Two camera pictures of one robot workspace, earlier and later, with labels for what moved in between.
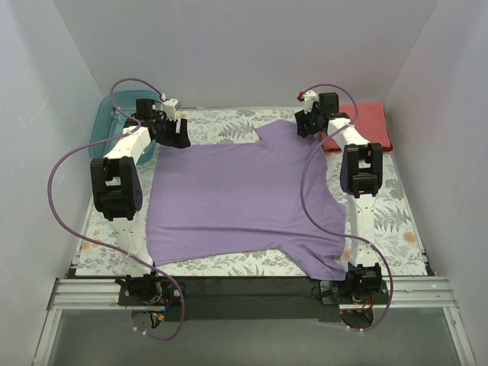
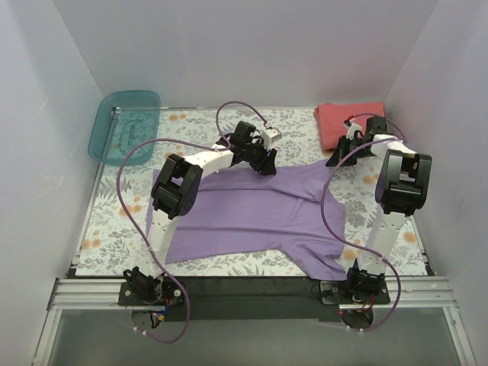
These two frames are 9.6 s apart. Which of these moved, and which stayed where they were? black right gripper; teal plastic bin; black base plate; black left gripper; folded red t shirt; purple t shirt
Moved: black right gripper; purple t shirt; black left gripper
Stayed: teal plastic bin; black base plate; folded red t shirt
